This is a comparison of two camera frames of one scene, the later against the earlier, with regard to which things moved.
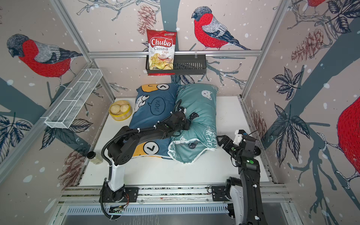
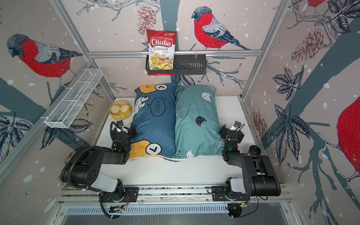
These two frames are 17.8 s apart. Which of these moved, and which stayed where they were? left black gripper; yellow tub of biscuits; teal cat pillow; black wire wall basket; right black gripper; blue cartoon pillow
Moved: left black gripper; right black gripper
Stayed: teal cat pillow; blue cartoon pillow; yellow tub of biscuits; black wire wall basket
